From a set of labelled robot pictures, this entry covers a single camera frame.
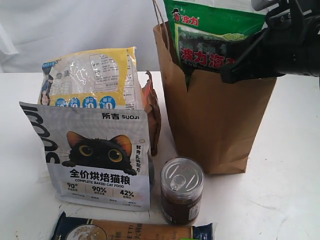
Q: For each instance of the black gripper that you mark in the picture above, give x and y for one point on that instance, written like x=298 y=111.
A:
x=286 y=40

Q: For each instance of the green snack packet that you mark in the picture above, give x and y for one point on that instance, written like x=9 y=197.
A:
x=208 y=34

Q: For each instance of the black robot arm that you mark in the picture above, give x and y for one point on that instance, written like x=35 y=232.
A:
x=315 y=47

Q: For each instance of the brown paper shopping bag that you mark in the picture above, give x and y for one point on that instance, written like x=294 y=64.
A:
x=212 y=122

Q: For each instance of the yellow clear snack packet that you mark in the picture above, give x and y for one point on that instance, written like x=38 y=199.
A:
x=99 y=79

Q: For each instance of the grey cat food bag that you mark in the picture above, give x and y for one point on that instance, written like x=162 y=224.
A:
x=95 y=157

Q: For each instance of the brown orange snack pouch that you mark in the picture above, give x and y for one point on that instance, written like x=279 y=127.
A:
x=151 y=107

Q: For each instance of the clear jar with metal lid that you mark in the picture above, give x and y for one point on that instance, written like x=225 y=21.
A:
x=182 y=183

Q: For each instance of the white backdrop cloth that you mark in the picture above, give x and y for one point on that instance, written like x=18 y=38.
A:
x=33 y=32

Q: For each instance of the spaghetti pasta package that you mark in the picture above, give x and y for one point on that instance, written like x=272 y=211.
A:
x=76 y=228

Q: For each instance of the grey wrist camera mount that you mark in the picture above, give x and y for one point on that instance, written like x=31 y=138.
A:
x=259 y=5

